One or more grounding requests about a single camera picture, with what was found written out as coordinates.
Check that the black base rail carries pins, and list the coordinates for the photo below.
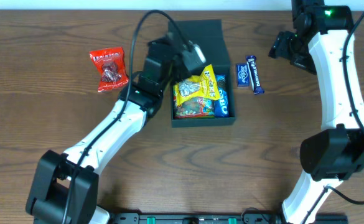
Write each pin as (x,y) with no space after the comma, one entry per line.
(248,218)

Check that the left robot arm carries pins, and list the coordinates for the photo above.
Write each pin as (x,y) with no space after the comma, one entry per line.
(65,186)

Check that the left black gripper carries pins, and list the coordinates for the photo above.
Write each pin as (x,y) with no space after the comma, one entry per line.
(175,58)

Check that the red Haribo candy bag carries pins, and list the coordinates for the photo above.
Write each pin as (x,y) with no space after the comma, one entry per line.
(111,67)

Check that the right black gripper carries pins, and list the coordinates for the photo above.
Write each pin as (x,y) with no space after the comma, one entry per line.
(279,45)

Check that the green Haribo sour worms bag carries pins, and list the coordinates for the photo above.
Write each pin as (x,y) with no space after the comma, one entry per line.
(194,108)

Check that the blue Oreo cookie pack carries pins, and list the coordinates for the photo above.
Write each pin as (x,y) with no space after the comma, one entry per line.
(221,105)

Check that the dark green open box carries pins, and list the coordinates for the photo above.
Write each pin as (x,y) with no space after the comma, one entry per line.
(209,36)

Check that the purple Dairy Milk bar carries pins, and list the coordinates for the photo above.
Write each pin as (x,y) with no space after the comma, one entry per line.
(253,70)

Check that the blue Eclipse mint box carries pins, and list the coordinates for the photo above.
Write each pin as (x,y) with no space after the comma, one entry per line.
(242,75)

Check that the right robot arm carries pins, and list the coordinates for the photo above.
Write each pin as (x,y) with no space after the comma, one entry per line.
(323,43)

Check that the yellow snack bag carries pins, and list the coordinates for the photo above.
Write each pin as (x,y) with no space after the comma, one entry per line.
(204,85)

